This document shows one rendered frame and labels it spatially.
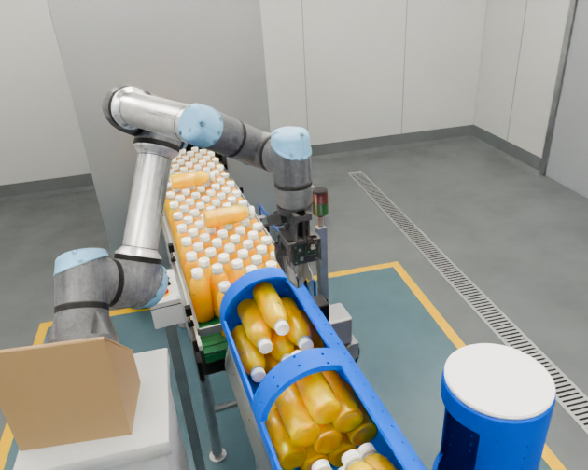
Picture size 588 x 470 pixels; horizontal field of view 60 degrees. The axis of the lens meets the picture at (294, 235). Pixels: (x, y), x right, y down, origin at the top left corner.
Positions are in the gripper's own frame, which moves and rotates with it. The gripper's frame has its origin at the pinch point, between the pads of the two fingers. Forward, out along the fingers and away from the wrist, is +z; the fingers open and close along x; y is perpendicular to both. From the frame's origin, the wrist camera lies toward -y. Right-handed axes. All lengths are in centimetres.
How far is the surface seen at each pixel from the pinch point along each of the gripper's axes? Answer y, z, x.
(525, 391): 18, 37, 54
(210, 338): -52, 51, -17
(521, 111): -339, 89, 363
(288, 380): 9.9, 18.8, -6.4
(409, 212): -271, 141, 194
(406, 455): 36.1, 20.0, 8.3
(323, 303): -42, 41, 22
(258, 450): -3, 54, -13
